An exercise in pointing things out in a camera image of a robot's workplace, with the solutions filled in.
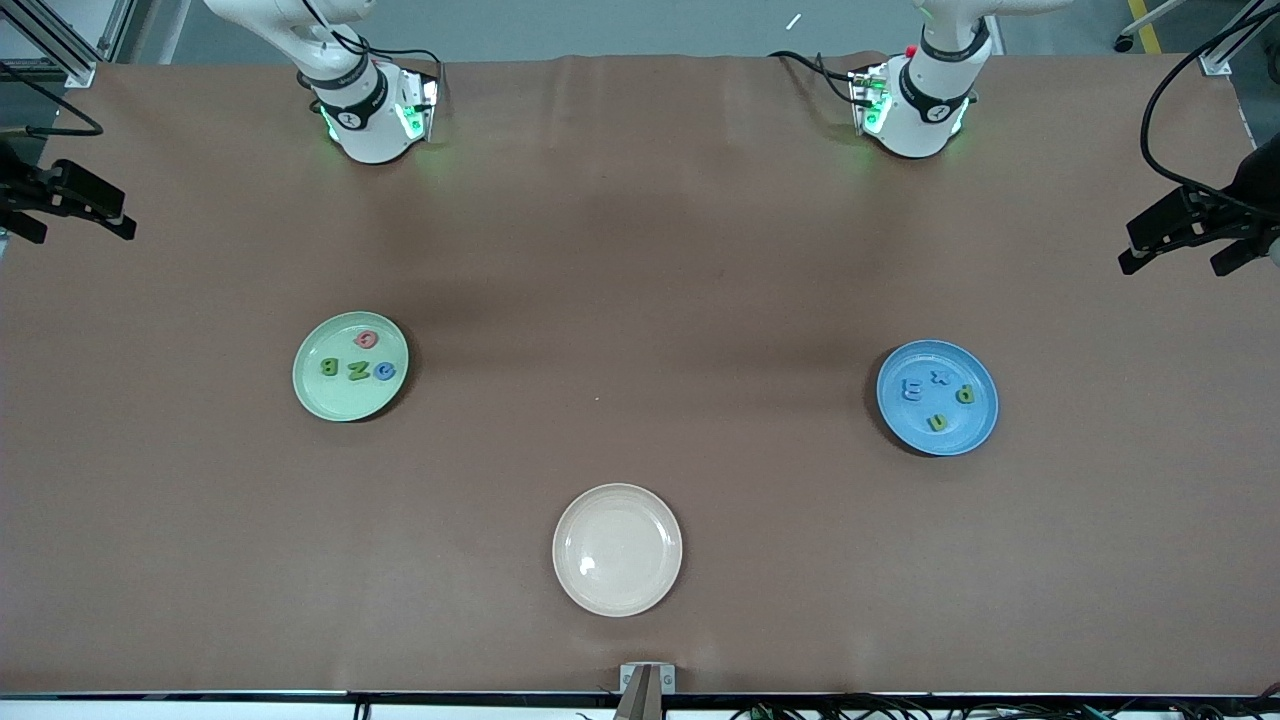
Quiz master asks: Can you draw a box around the aluminium frame profile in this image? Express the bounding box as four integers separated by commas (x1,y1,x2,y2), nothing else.
97,0,138,63
0,0,98,89
1197,0,1280,77

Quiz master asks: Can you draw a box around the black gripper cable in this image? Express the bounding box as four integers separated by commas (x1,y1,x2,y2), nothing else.
1141,0,1280,223
0,60,104,138

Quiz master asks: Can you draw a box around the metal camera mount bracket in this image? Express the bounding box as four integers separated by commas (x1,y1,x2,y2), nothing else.
615,662,678,720

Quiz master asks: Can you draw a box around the table edge rail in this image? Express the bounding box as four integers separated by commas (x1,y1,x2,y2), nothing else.
0,688,1280,720

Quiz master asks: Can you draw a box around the blue plate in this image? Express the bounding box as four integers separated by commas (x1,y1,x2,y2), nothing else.
876,340,1000,458

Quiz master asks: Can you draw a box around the metal leg with caster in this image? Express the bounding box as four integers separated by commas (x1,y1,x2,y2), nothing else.
1115,0,1201,53

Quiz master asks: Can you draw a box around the black arm base cable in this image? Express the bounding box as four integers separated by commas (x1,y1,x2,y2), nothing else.
360,45,444,86
768,49,861,107

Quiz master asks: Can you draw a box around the beige plate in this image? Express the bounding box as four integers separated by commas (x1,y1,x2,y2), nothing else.
552,483,684,618

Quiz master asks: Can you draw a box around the light green plate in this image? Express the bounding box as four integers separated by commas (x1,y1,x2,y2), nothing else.
292,311,410,423

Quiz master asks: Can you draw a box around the brown table mat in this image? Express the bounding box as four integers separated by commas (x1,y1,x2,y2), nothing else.
0,52,1280,698

